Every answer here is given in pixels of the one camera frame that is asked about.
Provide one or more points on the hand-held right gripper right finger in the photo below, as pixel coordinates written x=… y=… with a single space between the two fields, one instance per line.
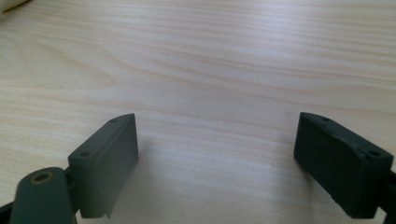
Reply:
x=339 y=168

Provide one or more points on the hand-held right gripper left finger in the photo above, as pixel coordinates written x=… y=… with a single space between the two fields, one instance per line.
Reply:
x=101 y=168

